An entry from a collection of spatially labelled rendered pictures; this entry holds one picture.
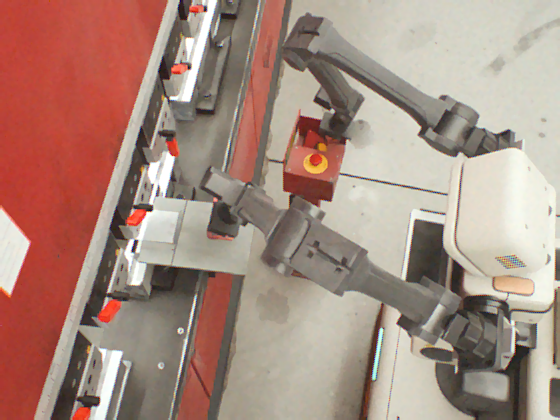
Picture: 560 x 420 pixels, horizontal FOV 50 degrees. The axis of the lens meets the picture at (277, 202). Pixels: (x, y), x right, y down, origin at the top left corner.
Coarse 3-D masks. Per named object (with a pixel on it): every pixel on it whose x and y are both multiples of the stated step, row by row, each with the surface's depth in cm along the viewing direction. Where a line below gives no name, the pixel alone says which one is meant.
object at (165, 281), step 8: (176, 184) 166; (176, 192) 165; (184, 192) 165; (192, 192) 165; (192, 200) 165; (160, 272) 153; (168, 272) 153; (176, 272) 156; (152, 280) 152; (160, 280) 152; (168, 280) 152; (160, 288) 153; (168, 288) 152
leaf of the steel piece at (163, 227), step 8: (152, 216) 150; (160, 216) 150; (168, 216) 150; (176, 216) 150; (144, 224) 149; (152, 224) 149; (160, 224) 149; (168, 224) 149; (176, 224) 147; (144, 232) 148; (152, 232) 148; (160, 232) 148; (168, 232) 148; (176, 232) 147; (152, 240) 147; (160, 240) 147; (168, 240) 147
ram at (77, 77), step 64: (0, 0) 72; (64, 0) 88; (128, 0) 113; (0, 64) 73; (64, 64) 90; (128, 64) 117; (0, 128) 75; (64, 128) 92; (0, 192) 76; (64, 192) 95; (64, 256) 98; (0, 320) 80; (64, 320) 101; (0, 384) 82
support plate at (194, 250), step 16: (160, 208) 152; (176, 208) 152; (192, 208) 152; (208, 208) 152; (192, 224) 149; (144, 240) 147; (192, 240) 147; (208, 240) 147; (224, 240) 147; (240, 240) 147; (144, 256) 145; (160, 256) 145; (176, 256) 145; (192, 256) 145; (208, 256) 145; (224, 256) 145; (240, 256) 145; (224, 272) 143; (240, 272) 143
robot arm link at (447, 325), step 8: (440, 304) 109; (440, 312) 109; (448, 312) 109; (432, 320) 109; (440, 320) 109; (448, 320) 111; (456, 320) 109; (464, 320) 110; (424, 328) 109; (432, 328) 109; (440, 328) 110; (448, 328) 109; (456, 328) 110; (440, 336) 110; (448, 336) 109; (456, 336) 110
